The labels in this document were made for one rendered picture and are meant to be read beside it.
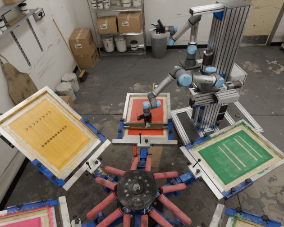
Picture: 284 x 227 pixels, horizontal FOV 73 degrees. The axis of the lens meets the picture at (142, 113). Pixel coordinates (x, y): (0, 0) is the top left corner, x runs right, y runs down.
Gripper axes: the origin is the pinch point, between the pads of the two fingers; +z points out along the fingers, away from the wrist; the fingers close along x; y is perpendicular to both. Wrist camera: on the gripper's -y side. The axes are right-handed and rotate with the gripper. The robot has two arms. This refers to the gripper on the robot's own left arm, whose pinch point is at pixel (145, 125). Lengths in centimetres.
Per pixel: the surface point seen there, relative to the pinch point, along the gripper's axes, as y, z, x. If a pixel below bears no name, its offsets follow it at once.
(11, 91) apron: -194, -7, 55
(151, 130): 6.3, 5.3, -3.4
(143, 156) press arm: 0.5, -3.3, -43.0
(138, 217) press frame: 0, -1, -96
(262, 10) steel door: 258, 10, 373
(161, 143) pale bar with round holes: 18.1, -3.3, -26.6
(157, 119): 12.7, 5.3, 14.8
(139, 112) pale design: -10.2, 5.3, 25.3
